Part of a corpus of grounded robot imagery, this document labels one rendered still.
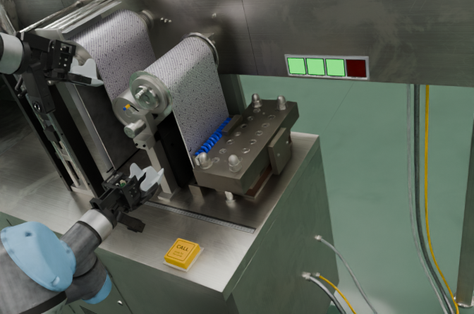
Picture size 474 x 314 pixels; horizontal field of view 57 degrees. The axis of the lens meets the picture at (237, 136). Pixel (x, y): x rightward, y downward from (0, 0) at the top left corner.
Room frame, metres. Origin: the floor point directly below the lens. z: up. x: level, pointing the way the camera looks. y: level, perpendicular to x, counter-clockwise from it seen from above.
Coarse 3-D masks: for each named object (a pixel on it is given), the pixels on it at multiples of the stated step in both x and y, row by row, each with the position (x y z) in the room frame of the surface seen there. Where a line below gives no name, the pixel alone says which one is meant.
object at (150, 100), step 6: (138, 90) 1.10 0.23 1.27; (144, 90) 1.09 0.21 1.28; (150, 90) 1.08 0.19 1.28; (144, 96) 1.09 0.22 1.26; (150, 96) 1.08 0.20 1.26; (156, 96) 1.07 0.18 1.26; (144, 102) 1.10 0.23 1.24; (150, 102) 1.08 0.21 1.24; (156, 102) 1.07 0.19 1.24; (150, 108) 1.09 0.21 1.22
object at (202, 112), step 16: (208, 80) 1.21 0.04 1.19; (192, 96) 1.14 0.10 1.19; (208, 96) 1.20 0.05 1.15; (176, 112) 1.08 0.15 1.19; (192, 112) 1.13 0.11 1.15; (208, 112) 1.18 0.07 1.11; (224, 112) 1.24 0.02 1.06; (192, 128) 1.11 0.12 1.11; (208, 128) 1.16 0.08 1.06; (192, 144) 1.09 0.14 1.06; (192, 160) 1.07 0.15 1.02
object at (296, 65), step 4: (288, 60) 1.19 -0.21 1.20; (292, 60) 1.18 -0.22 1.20; (296, 60) 1.17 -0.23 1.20; (300, 60) 1.16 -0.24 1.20; (292, 64) 1.18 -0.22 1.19; (296, 64) 1.17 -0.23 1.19; (300, 64) 1.16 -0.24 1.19; (292, 68) 1.18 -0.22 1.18; (296, 68) 1.17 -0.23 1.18; (300, 68) 1.17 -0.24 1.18; (304, 68) 1.16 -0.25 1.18; (292, 72) 1.18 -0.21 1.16; (296, 72) 1.18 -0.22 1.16; (300, 72) 1.17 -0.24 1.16; (304, 72) 1.16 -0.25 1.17
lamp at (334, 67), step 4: (328, 60) 1.11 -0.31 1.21; (332, 60) 1.10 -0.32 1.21; (336, 60) 1.10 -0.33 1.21; (340, 60) 1.09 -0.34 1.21; (328, 64) 1.11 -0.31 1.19; (332, 64) 1.10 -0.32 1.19; (336, 64) 1.10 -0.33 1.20; (340, 64) 1.09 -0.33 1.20; (328, 68) 1.11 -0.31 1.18; (332, 68) 1.11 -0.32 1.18; (336, 68) 1.10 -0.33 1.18; (340, 68) 1.09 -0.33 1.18; (328, 72) 1.11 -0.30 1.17; (332, 72) 1.11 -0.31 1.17; (336, 72) 1.10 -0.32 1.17; (340, 72) 1.09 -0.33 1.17
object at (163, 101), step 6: (138, 78) 1.10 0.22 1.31; (144, 78) 1.09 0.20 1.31; (132, 84) 1.12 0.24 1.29; (138, 84) 1.11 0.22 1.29; (144, 84) 1.10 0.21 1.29; (150, 84) 1.08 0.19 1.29; (156, 84) 1.08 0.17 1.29; (132, 90) 1.13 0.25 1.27; (156, 90) 1.07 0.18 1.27; (162, 90) 1.07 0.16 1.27; (162, 96) 1.06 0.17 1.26; (138, 102) 1.13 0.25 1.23; (162, 102) 1.07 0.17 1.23; (144, 108) 1.12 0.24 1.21; (156, 108) 1.09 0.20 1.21; (162, 108) 1.07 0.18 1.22
